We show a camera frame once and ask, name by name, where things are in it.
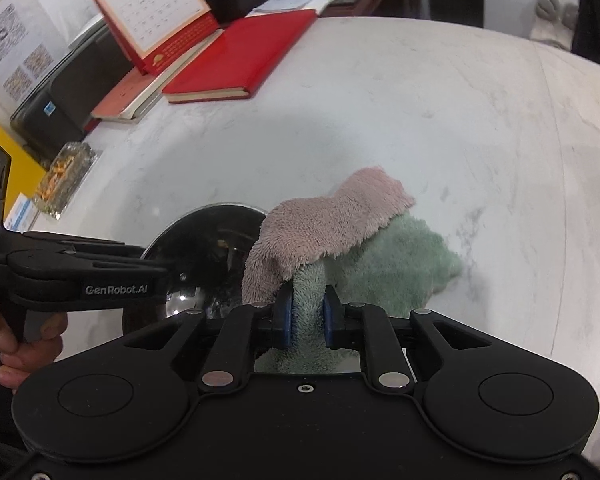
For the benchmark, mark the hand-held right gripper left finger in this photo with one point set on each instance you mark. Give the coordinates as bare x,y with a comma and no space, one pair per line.
283,320

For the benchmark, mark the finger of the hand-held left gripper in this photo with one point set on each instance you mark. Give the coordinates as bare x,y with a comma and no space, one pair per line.
80,241
105,254

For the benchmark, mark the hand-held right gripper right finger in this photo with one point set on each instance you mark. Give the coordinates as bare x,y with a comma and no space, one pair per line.
331,320

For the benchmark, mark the pink and green fluffy cloth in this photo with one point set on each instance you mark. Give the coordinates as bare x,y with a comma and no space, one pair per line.
330,220

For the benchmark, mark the steel bowl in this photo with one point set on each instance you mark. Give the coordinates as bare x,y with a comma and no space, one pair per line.
205,240

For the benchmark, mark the person's left hand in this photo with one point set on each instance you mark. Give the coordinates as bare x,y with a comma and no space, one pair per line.
30,360

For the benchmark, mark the glass ashtray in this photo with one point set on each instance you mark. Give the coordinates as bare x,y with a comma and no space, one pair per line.
67,180

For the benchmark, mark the blue white small box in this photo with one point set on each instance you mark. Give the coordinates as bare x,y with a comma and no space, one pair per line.
21,212

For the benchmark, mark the yellow folder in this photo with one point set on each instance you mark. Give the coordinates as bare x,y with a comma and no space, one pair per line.
20,160

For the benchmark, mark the salmon cover book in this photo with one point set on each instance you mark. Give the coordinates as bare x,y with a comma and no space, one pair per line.
125,100

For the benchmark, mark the black box with blue sticker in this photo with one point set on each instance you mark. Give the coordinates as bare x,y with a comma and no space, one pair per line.
75,90

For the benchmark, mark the red notebook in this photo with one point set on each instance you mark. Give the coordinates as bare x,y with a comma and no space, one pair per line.
240,55

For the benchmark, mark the red desk calendar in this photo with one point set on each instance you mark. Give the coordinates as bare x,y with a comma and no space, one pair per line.
145,5

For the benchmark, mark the wall poster with square codes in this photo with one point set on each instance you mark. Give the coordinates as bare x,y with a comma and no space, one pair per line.
15,35

